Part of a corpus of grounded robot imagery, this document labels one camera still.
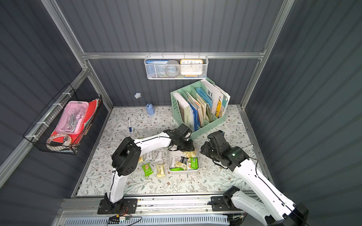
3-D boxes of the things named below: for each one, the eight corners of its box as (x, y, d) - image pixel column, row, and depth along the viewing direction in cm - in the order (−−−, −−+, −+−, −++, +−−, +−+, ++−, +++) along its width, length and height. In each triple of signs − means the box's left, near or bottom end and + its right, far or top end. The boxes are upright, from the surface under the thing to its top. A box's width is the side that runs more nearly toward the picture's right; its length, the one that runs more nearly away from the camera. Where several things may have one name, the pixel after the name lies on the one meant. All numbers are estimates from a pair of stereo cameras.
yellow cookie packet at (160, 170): (157, 177, 85) (156, 176, 83) (156, 165, 90) (156, 164, 88) (165, 176, 86) (164, 175, 84) (164, 164, 90) (163, 163, 89)
